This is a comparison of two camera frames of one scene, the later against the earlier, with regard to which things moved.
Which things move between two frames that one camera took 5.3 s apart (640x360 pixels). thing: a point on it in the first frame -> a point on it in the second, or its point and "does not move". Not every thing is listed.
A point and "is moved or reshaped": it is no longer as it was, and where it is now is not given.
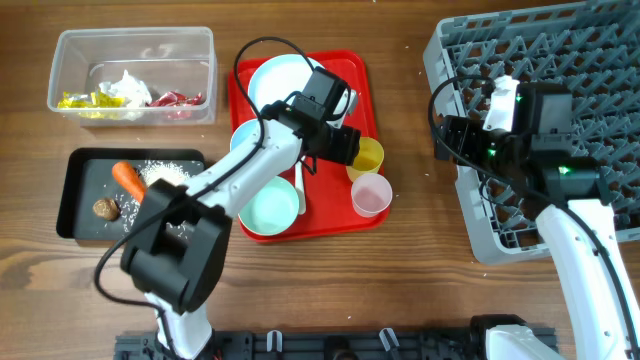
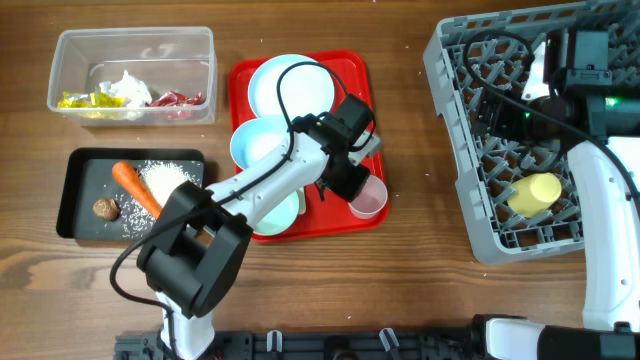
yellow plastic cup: [367, 160] is moved or reshaped
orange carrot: [128, 177] does not move
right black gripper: [471, 130] -> [502, 121]
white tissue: [131, 89] does not move
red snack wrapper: [174, 99] does not move
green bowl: [273, 209] does not move
